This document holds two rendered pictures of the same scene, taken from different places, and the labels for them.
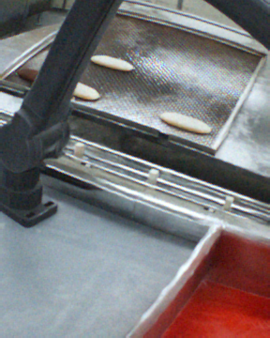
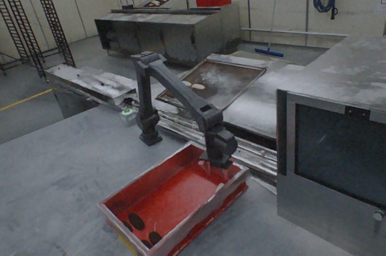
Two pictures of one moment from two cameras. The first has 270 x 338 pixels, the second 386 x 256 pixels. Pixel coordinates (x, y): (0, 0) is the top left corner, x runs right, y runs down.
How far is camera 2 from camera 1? 0.79 m
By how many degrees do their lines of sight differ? 27
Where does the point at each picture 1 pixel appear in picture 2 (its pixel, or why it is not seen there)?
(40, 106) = (142, 111)
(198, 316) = (182, 174)
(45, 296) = (141, 167)
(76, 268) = (157, 157)
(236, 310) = (197, 173)
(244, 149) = (228, 114)
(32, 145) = (142, 121)
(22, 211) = (148, 141)
